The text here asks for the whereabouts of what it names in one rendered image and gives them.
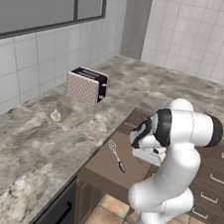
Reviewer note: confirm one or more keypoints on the brown drawer front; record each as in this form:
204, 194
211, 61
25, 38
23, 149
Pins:
215, 154
209, 170
214, 221
220, 201

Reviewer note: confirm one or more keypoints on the pale garlic bulb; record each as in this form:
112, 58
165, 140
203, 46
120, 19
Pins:
55, 116

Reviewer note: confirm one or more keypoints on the patterned silver toaster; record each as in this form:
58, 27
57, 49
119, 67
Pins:
83, 88

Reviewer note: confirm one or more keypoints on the open brown wooden drawer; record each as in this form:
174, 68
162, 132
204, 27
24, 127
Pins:
109, 173

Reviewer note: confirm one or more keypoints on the brown cabinet panel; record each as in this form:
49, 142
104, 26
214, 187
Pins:
83, 203

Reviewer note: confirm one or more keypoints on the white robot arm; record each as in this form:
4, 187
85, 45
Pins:
177, 166

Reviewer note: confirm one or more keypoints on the dark framed window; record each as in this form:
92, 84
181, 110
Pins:
34, 10

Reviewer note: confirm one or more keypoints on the black dishwasher front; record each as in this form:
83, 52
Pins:
54, 209

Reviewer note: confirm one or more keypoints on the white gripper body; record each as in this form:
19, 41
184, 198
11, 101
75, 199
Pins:
148, 156

